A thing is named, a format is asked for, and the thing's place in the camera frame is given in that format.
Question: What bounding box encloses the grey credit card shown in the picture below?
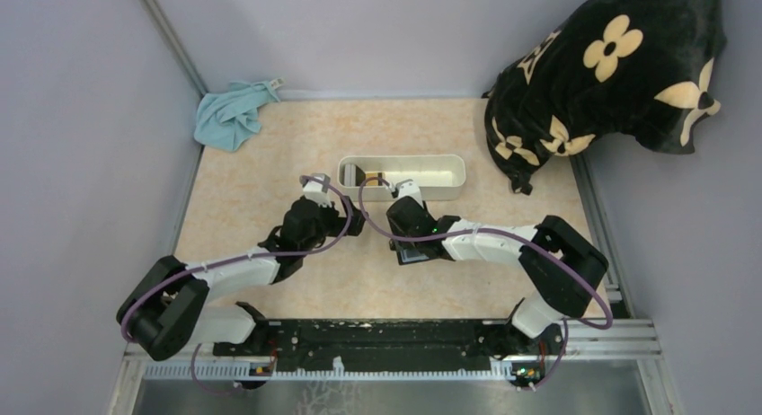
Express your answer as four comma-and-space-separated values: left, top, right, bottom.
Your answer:
398, 250, 428, 264

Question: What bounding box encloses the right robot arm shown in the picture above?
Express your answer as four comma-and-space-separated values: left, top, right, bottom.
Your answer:
386, 197, 608, 339

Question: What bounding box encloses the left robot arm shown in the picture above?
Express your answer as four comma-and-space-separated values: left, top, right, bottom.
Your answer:
116, 195, 365, 361

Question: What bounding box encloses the white plastic tray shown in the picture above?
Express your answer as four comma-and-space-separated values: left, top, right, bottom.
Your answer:
337, 155, 466, 202

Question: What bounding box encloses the teal cloth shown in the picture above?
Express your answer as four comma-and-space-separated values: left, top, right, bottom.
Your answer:
193, 77, 284, 153

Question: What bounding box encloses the black floral blanket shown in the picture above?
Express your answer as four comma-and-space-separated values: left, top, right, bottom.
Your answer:
484, 0, 727, 195

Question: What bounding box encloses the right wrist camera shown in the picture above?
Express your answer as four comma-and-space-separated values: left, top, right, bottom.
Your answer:
393, 179, 424, 207

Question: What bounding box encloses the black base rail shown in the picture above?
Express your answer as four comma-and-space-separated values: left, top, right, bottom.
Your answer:
213, 319, 563, 373

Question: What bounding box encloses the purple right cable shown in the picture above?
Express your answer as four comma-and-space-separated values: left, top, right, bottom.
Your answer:
357, 175, 615, 393

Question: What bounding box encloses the purple cable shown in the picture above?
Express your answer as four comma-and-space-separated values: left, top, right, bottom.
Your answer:
357, 175, 615, 393
120, 173, 355, 397

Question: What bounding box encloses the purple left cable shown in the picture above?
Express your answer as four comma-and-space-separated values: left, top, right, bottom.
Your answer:
120, 173, 355, 397

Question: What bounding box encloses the aluminium frame rail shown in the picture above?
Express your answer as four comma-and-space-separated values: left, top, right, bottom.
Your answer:
128, 320, 661, 386

